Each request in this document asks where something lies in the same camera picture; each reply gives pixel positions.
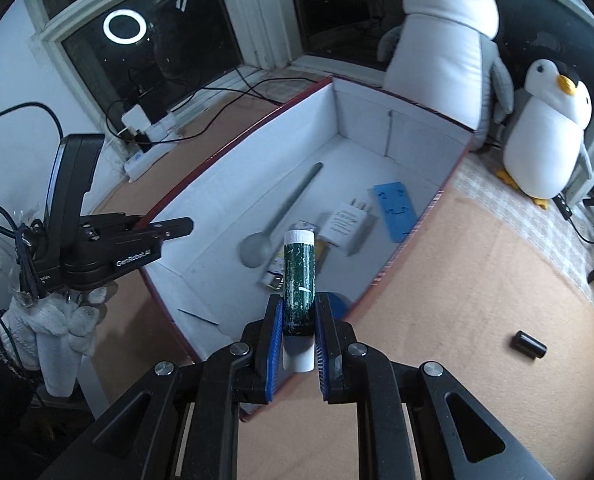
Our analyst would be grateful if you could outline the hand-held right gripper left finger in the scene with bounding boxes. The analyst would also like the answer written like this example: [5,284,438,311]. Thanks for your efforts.
[32,294,284,480]

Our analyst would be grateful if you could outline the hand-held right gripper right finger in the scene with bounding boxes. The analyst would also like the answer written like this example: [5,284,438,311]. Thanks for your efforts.
[314,292,558,480]

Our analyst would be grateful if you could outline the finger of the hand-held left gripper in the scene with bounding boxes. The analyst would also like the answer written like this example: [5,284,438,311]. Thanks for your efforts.
[97,217,195,244]
[79,212,146,234]

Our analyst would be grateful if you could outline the green tube white caps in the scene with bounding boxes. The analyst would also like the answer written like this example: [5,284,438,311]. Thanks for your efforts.
[281,228,318,374]

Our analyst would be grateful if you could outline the grey spoon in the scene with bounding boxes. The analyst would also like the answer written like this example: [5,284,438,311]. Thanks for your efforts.
[241,161,324,268]

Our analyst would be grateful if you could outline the white charger plug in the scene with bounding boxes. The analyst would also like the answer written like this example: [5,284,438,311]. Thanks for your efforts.
[322,197,378,257]

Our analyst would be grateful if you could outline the white cardboard box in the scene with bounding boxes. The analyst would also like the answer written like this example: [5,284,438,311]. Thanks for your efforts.
[137,75,478,423]

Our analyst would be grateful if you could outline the person's left forearm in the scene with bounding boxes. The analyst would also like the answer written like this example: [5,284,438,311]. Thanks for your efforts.
[0,332,45,480]

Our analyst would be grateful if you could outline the person's left hand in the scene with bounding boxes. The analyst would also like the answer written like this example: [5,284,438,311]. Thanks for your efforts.
[2,282,120,370]

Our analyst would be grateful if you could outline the long white power strip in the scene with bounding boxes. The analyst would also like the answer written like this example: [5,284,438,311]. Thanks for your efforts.
[124,144,178,184]

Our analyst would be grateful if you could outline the wooden clothespin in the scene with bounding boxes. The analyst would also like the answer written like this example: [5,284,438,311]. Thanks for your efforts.
[263,240,330,292]

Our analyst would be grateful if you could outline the white charger block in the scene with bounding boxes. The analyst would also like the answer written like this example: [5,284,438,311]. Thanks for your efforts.
[121,106,150,137]

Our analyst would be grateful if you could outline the brown mat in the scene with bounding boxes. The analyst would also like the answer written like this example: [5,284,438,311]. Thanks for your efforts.
[89,77,594,480]

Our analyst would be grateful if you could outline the black cylinder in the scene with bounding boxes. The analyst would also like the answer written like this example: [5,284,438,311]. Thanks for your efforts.
[514,330,548,361]

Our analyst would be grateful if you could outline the checkered cloth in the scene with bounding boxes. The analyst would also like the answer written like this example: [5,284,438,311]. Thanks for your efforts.
[447,155,594,307]

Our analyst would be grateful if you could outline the small penguin plush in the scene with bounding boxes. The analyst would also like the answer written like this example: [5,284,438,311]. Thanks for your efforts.
[496,58,594,211]

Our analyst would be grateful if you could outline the large penguin plush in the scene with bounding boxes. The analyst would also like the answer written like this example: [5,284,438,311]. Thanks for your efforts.
[377,0,515,153]

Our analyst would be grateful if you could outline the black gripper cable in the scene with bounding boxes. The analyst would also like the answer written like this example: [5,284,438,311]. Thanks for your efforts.
[0,102,64,306]

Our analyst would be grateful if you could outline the long black cable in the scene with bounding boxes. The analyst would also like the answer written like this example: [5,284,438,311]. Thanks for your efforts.
[106,72,328,141]

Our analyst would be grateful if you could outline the white window frame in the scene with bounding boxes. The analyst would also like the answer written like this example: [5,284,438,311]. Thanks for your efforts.
[24,0,310,128]

